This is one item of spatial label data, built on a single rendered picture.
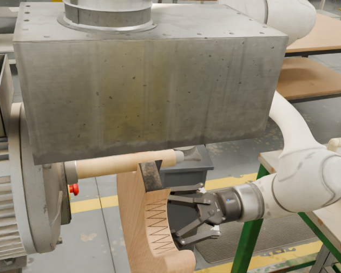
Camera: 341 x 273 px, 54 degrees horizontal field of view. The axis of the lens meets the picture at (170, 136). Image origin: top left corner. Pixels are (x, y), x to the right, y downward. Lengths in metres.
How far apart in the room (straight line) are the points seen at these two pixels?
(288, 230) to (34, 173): 2.05
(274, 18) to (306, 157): 0.51
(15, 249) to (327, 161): 0.56
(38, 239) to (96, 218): 1.74
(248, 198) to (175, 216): 0.96
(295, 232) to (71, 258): 1.40
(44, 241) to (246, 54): 0.38
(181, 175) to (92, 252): 0.79
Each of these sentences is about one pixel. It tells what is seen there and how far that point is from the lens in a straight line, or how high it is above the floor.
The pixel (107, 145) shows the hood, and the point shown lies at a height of 1.40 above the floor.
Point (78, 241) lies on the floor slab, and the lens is 2.15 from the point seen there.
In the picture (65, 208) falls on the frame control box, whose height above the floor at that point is 0.98.
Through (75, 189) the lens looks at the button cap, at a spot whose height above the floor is 0.99.
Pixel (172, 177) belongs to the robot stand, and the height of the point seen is 0.64.
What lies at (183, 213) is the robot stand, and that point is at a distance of 1.74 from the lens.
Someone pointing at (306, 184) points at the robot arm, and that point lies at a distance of 0.71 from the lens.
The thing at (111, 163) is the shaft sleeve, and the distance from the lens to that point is 0.60.
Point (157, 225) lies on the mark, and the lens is 0.63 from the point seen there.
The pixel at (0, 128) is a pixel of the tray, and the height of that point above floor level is 1.39.
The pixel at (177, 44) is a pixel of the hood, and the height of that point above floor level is 1.52.
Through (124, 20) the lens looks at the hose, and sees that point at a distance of 0.37.
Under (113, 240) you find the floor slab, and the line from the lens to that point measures 2.13.
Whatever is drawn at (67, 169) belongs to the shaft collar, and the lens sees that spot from 0.59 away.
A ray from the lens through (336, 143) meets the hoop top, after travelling 1.27.
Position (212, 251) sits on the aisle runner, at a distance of 2.12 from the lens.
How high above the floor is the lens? 1.63
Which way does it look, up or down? 32 degrees down
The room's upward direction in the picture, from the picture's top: 5 degrees clockwise
